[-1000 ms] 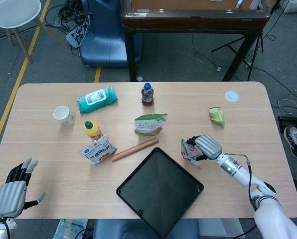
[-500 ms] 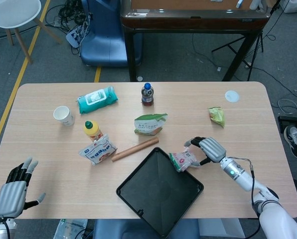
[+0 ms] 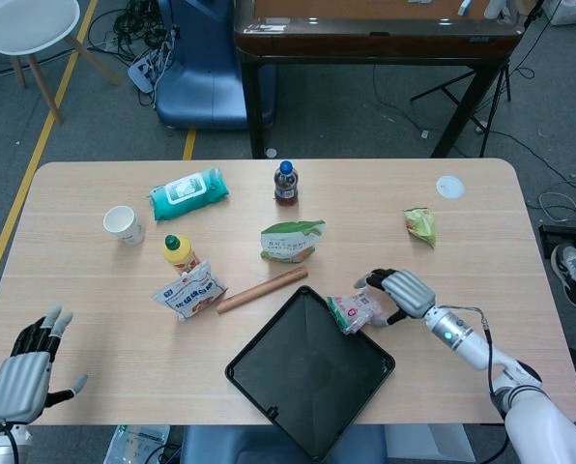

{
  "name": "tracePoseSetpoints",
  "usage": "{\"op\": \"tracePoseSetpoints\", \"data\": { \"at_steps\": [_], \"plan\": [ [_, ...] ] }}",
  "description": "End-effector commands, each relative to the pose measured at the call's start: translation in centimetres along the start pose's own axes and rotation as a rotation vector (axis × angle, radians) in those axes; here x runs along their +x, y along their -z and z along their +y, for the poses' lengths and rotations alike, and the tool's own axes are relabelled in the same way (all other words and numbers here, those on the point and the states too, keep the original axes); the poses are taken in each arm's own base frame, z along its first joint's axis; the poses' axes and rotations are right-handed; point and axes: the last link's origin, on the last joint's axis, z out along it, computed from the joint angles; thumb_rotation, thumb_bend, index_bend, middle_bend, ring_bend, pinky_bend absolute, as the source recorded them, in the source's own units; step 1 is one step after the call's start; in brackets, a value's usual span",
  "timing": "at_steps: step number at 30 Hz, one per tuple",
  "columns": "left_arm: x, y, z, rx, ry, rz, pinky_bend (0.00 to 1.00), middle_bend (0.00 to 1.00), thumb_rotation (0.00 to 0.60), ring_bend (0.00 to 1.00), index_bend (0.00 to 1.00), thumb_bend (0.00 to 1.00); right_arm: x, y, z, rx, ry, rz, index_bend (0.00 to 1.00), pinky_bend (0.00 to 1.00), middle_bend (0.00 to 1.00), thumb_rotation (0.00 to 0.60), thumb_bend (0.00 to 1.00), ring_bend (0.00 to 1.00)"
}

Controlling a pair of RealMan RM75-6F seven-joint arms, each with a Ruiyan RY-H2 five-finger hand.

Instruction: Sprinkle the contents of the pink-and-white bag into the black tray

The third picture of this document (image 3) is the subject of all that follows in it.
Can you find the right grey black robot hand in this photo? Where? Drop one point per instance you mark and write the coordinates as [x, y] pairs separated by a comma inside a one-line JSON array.
[[409, 292]]

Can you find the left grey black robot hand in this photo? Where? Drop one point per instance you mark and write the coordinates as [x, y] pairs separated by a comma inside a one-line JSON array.
[[20, 382]]

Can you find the pink snack packet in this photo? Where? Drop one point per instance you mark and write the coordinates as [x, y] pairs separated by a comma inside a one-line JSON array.
[[353, 309]]

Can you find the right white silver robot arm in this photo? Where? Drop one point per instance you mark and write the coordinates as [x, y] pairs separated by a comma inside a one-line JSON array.
[[534, 415]]

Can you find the black baking tray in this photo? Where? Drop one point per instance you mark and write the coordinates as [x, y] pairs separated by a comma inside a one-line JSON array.
[[307, 372]]

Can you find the crumpled green snack bag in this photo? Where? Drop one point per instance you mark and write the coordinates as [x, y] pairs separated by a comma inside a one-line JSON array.
[[421, 226]]

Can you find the white round table grommet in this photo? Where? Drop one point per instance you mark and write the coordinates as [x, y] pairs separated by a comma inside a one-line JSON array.
[[450, 187]]

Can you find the clear plastic package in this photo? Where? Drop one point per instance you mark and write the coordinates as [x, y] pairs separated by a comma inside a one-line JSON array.
[[133, 444]]

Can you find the green white corn starch pouch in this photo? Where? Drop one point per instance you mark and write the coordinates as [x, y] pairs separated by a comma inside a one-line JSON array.
[[288, 241]]

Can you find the wooden rolling pin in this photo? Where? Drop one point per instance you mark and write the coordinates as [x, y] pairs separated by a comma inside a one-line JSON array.
[[261, 290]]

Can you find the dark liquid bottle blue cap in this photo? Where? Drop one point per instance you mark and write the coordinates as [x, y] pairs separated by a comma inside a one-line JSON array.
[[286, 186]]

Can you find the black flat floor box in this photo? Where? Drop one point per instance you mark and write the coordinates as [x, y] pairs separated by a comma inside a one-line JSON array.
[[566, 237]]

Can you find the black grey sneaker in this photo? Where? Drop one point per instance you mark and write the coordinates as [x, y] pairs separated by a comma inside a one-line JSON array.
[[575, 278]]

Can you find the white paper cup stack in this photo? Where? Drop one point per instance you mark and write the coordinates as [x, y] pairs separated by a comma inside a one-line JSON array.
[[123, 227]]

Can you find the white castor sugar bag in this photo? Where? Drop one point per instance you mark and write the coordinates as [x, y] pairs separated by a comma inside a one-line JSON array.
[[189, 295]]

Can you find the small white floor disc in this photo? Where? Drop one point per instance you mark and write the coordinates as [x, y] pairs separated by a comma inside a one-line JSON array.
[[271, 153]]

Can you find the yellow bottle green cap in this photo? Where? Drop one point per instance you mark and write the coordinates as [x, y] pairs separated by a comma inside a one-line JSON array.
[[178, 253]]

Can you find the black tripod stand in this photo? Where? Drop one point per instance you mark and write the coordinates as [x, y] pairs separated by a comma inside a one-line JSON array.
[[450, 92]]

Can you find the blue robot body base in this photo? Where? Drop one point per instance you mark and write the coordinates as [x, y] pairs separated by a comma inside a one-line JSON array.
[[249, 444]]

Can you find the teal wet wipes pack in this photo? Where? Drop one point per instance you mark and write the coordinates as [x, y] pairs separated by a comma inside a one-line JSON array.
[[186, 193]]

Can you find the dark brown mahjong table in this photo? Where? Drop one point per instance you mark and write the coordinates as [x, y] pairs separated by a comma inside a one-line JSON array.
[[375, 41]]

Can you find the blue chair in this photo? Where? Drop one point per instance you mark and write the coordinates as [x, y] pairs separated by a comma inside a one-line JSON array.
[[201, 87]]

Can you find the white power strip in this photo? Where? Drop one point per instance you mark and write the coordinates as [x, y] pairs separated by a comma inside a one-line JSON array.
[[143, 72]]

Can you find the white chair wooden legs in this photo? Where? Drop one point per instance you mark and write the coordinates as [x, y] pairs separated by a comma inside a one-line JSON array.
[[27, 24]]

